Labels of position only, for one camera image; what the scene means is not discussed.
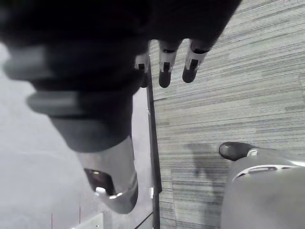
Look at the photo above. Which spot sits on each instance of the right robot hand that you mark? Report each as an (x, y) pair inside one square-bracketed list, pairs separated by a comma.
[(78, 47)]

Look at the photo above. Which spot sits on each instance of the white wall fitting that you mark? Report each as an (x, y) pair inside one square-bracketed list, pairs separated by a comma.
[(91, 221)]

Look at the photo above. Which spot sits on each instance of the black vertical wall strip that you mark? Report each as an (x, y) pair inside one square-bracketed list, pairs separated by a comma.
[(153, 133)]

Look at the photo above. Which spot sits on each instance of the dark robot foot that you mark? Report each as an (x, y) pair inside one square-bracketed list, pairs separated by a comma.
[(232, 150)]

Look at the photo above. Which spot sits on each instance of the small white wall clip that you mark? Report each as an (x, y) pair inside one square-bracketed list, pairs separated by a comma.
[(151, 192)]

